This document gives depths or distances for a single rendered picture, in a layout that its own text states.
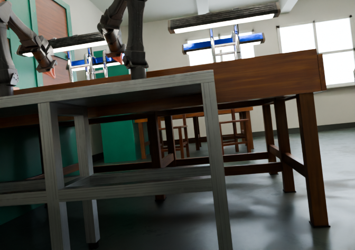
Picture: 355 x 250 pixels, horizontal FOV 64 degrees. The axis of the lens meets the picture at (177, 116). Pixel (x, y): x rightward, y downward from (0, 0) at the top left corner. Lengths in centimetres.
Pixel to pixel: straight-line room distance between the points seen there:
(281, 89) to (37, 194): 105
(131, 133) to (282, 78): 342
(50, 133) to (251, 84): 84
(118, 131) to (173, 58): 292
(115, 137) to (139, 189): 360
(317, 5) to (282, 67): 618
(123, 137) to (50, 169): 347
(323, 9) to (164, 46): 368
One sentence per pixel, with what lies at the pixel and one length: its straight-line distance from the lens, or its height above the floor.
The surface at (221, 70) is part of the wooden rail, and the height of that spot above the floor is 72.
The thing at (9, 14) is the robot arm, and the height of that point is 107.
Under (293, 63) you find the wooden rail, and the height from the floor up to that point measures 71.
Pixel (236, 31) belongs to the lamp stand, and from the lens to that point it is 184.
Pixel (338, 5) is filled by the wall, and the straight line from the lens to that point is 761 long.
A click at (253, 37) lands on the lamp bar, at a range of 224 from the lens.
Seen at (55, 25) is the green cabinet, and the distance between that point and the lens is 290.
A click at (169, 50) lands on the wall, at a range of 692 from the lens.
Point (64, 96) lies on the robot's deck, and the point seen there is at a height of 64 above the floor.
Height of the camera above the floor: 51
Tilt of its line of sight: 1 degrees up
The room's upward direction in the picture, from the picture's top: 6 degrees counter-clockwise
